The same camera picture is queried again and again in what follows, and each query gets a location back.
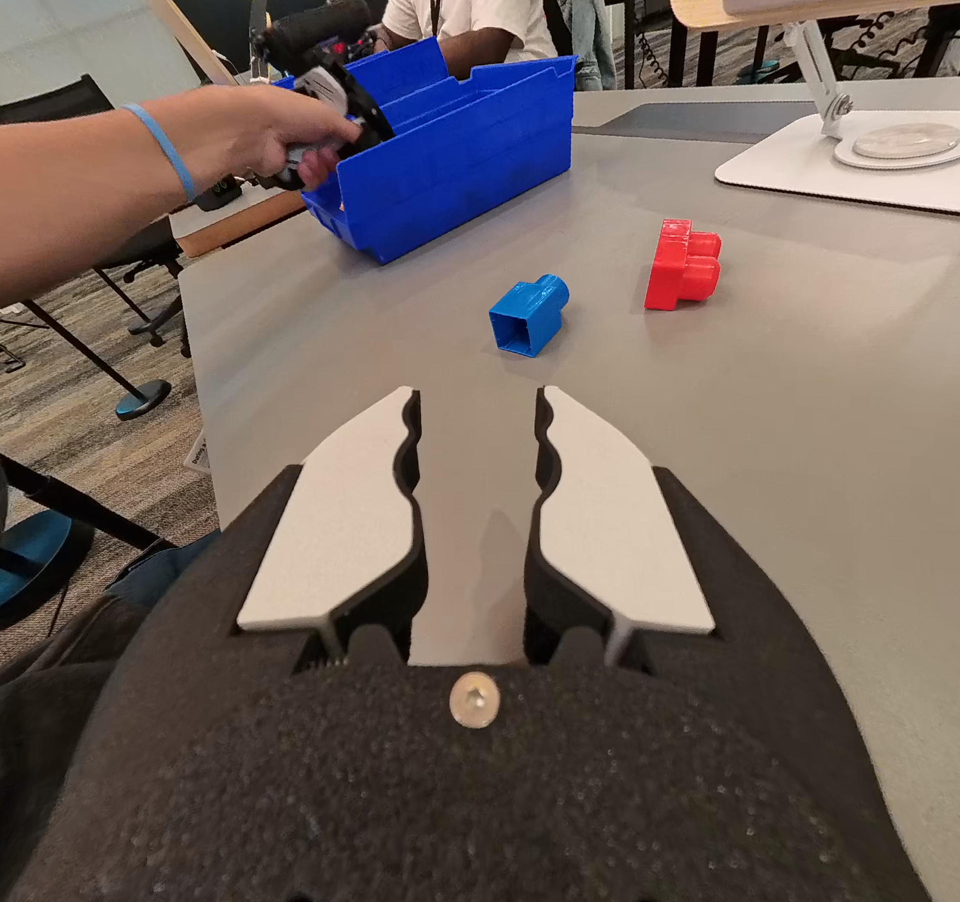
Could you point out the wooden edged table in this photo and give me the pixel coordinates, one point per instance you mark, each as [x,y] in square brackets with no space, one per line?
[240,223]

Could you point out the white stand with wooden board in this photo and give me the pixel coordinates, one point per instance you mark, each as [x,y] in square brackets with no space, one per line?
[825,166]
[187,31]

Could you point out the blue wristband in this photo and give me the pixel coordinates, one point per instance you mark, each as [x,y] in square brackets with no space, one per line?
[176,159]

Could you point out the black metal bar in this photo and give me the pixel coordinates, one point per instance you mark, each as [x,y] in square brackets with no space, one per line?
[82,500]

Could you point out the person's left forearm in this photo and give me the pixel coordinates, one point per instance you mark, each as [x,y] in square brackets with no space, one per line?
[75,196]

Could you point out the blue plastic bin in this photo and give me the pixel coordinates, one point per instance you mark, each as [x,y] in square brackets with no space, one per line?
[405,65]
[465,166]

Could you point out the white paper label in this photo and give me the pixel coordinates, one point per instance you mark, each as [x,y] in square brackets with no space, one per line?
[199,452]

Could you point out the blue one-stud toy block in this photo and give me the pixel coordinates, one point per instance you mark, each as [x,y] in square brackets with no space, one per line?
[525,320]

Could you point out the person's blue jeans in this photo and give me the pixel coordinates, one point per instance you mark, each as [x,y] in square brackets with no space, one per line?
[165,572]

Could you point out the black device with green display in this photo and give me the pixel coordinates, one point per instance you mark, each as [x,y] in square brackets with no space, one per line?
[219,193]

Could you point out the black round base stand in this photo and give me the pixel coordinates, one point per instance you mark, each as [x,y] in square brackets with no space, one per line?
[146,399]

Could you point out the person's left hand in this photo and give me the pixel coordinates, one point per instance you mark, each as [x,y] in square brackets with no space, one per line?
[240,129]

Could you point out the black curved panel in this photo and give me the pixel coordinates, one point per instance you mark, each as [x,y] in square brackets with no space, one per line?
[259,9]

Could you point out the blue denim garment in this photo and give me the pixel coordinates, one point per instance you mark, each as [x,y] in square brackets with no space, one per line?
[589,16]

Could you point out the red two-stud toy block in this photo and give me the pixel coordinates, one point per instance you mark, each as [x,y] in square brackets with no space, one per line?
[675,272]

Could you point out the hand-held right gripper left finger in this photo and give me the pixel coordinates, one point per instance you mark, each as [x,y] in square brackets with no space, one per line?
[337,534]

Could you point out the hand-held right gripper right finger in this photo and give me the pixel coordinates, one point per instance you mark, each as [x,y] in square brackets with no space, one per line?
[619,534]

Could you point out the teal round base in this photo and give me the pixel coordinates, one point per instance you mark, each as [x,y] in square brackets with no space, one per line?
[37,564]

